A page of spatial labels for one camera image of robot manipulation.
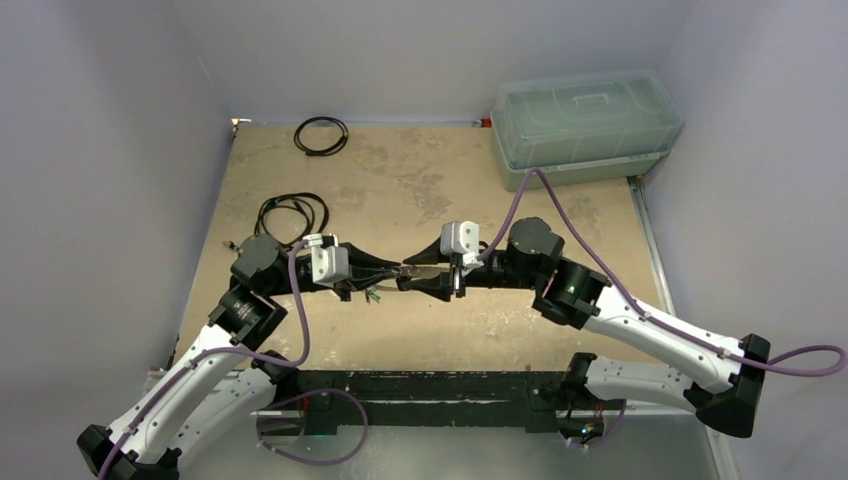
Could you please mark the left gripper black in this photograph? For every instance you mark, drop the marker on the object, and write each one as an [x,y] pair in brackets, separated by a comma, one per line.
[361,275]

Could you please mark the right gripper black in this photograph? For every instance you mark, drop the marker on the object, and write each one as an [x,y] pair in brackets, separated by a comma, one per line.
[454,273]

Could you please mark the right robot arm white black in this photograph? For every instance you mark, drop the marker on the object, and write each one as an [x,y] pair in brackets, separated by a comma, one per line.
[710,375]

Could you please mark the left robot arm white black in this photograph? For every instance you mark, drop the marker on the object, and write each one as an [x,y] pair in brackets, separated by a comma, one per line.
[223,373]

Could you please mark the translucent green storage box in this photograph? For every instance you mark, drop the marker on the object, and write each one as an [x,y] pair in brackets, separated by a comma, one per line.
[583,128]

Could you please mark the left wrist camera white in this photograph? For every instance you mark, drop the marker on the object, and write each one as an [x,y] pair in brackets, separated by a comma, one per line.
[329,262]

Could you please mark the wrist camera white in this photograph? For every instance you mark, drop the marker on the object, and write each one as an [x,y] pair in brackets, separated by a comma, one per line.
[329,262]
[461,238]

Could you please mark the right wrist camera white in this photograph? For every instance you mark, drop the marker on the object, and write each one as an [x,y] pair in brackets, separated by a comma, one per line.
[461,238]

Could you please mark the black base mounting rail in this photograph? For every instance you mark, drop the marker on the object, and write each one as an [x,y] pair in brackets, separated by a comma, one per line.
[533,401]

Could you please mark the aluminium frame rail right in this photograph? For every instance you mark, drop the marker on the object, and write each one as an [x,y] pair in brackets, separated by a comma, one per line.
[636,187]

